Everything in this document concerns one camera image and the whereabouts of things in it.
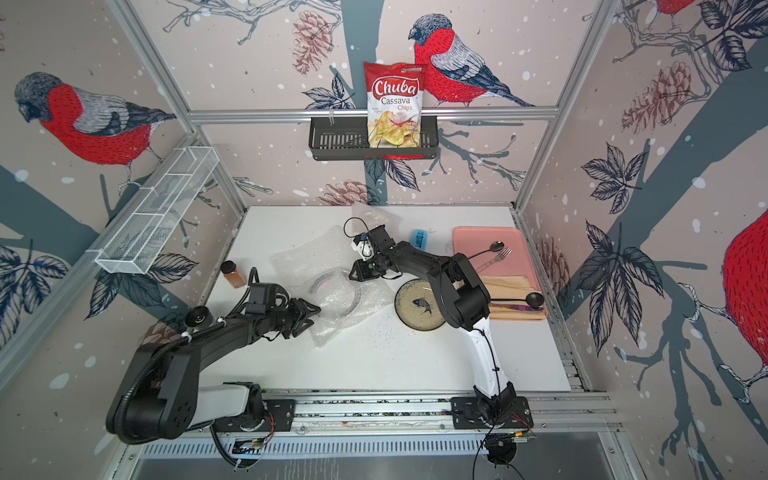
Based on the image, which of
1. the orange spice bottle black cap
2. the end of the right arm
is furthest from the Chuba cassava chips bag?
the orange spice bottle black cap

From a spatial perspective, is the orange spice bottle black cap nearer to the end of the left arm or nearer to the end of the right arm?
the end of the left arm

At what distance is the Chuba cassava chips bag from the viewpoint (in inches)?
33.4
